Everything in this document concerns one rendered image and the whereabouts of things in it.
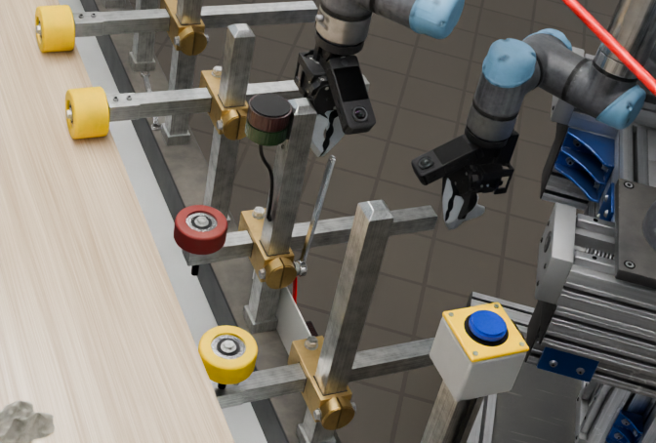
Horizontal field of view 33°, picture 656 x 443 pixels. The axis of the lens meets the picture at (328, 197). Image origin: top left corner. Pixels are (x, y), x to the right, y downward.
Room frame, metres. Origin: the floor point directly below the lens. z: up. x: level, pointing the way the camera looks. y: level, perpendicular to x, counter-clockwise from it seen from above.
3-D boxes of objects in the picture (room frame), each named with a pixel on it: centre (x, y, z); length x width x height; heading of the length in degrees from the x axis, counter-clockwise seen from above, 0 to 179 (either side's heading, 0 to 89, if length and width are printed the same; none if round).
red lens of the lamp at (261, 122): (1.27, 0.11, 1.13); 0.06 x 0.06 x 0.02
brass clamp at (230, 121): (1.53, 0.20, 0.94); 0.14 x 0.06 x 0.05; 30
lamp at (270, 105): (1.27, 0.10, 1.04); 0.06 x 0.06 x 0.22; 30
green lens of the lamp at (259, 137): (1.27, 0.11, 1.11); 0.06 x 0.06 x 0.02
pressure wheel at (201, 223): (1.27, 0.18, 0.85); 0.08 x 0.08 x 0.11
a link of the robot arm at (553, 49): (1.59, -0.29, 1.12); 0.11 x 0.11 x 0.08; 59
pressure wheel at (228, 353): (1.04, 0.09, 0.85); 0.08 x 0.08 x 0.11
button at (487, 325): (0.85, -0.19, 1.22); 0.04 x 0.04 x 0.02
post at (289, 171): (1.29, 0.06, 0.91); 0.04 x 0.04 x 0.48; 30
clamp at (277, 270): (1.31, 0.08, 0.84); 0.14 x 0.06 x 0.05; 30
